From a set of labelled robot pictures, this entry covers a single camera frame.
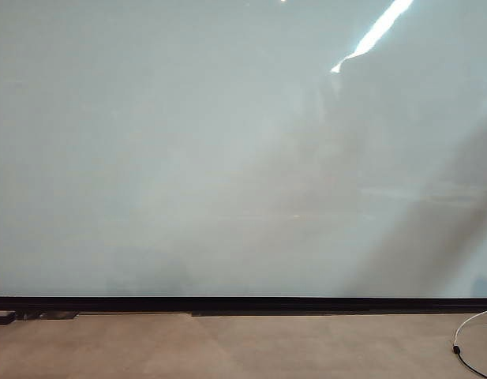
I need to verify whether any long black whiteboard tray shelf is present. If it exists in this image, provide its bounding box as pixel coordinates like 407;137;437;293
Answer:
190;310;487;317

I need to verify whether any thin white cable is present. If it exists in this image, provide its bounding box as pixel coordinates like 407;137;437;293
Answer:
451;310;487;377

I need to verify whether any large white glass whiteboard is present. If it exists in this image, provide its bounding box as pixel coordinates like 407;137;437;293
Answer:
0;0;487;313

